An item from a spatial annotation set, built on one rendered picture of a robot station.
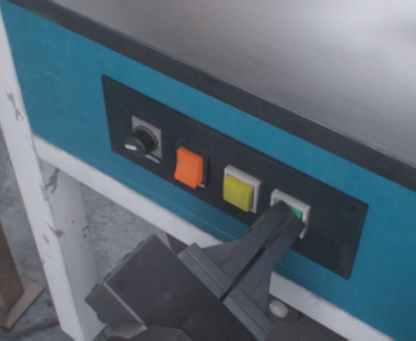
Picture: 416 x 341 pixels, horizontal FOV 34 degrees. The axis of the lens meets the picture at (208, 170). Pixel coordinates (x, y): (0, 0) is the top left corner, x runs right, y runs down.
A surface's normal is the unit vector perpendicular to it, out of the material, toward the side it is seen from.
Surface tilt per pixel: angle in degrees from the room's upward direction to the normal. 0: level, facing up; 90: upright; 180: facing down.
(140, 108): 90
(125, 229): 0
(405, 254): 90
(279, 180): 90
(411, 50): 0
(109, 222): 0
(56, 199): 90
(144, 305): 31
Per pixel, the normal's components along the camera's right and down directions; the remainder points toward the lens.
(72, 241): 0.81, 0.43
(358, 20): 0.00, -0.70
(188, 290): 0.41, -0.38
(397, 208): -0.59, 0.58
